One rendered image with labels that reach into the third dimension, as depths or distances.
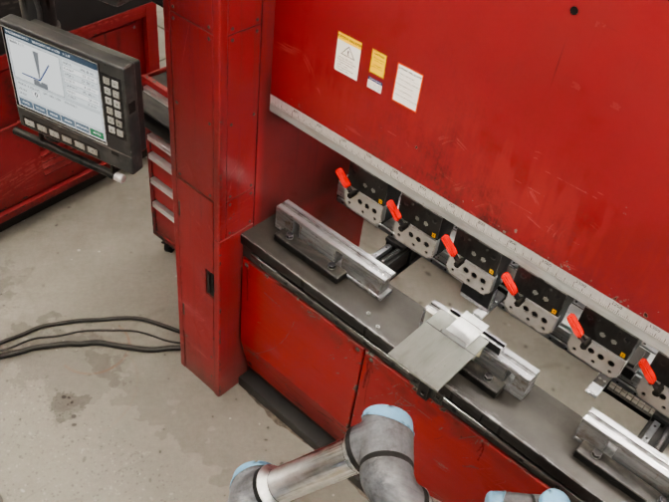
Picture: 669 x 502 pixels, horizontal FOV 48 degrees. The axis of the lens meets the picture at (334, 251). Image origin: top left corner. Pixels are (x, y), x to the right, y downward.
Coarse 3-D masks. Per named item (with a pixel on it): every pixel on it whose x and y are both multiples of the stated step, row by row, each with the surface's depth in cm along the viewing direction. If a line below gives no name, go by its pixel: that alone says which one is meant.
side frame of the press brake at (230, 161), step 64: (192, 0) 209; (256, 0) 211; (192, 64) 222; (256, 64) 225; (192, 128) 238; (256, 128) 242; (192, 192) 256; (256, 192) 260; (320, 192) 293; (192, 256) 277; (192, 320) 302
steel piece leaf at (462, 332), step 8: (456, 320) 229; (464, 320) 229; (448, 328) 226; (456, 328) 226; (464, 328) 227; (472, 328) 227; (448, 336) 223; (456, 336) 224; (464, 336) 224; (472, 336) 225; (464, 344) 220
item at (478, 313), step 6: (510, 270) 243; (516, 270) 245; (498, 288) 240; (504, 288) 238; (498, 294) 239; (504, 294) 239; (498, 300) 237; (492, 306) 235; (474, 312) 232; (480, 312) 232; (486, 312) 232; (480, 318) 230
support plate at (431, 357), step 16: (432, 320) 228; (448, 320) 229; (416, 336) 223; (432, 336) 223; (480, 336) 225; (400, 352) 218; (416, 352) 218; (432, 352) 219; (448, 352) 219; (464, 352) 220; (416, 368) 214; (432, 368) 214; (448, 368) 215; (432, 384) 210
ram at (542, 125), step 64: (320, 0) 205; (384, 0) 190; (448, 0) 177; (512, 0) 166; (576, 0) 156; (640, 0) 147; (320, 64) 216; (448, 64) 185; (512, 64) 173; (576, 64) 162; (640, 64) 153; (384, 128) 210; (448, 128) 195; (512, 128) 181; (576, 128) 169; (640, 128) 159; (448, 192) 205; (512, 192) 190; (576, 192) 177; (640, 192) 166; (512, 256) 200; (576, 256) 186; (640, 256) 173
